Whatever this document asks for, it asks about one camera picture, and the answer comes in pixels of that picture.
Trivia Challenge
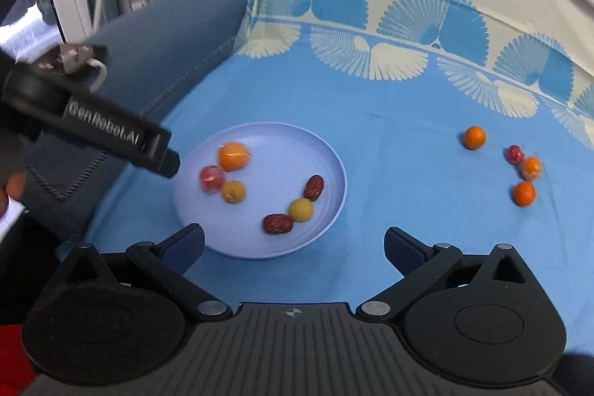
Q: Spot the red jujube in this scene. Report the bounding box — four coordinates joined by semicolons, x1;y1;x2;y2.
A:
303;174;324;202
262;213;294;236

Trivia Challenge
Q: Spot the person's left hand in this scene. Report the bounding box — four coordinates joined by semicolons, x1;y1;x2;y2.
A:
4;172;27;203

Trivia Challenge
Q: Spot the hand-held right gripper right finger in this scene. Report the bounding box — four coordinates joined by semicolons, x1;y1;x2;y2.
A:
357;228;534;323

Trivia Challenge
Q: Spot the large orange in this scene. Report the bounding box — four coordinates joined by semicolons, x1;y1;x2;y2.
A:
217;141;254;172

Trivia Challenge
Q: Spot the white charging cable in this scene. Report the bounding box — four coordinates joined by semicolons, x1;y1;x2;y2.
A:
88;58;110;93

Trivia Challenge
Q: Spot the small wrapped orange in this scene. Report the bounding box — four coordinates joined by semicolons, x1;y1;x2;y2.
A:
519;157;543;181

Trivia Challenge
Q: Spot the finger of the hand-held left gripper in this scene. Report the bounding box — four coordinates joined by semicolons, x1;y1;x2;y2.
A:
141;128;181;180

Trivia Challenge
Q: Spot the blue sofa armrest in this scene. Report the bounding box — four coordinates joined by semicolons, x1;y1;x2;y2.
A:
0;0;247;239

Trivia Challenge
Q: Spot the light purple plate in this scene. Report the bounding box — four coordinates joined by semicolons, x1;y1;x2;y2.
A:
173;122;348;260

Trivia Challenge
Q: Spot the person's red clothing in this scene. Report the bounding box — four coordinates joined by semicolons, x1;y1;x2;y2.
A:
0;324;37;392

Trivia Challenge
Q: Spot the yellow-green round fruit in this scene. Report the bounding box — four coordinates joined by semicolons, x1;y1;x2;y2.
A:
288;198;314;223
221;180;247;204

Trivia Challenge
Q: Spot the black smartphone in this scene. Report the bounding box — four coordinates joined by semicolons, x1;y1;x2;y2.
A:
37;44;108;75

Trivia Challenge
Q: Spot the blue fan-print sheet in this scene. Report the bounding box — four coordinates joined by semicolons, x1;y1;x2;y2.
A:
56;0;594;355

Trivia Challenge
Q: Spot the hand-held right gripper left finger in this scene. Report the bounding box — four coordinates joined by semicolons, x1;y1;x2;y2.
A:
51;223;233;323

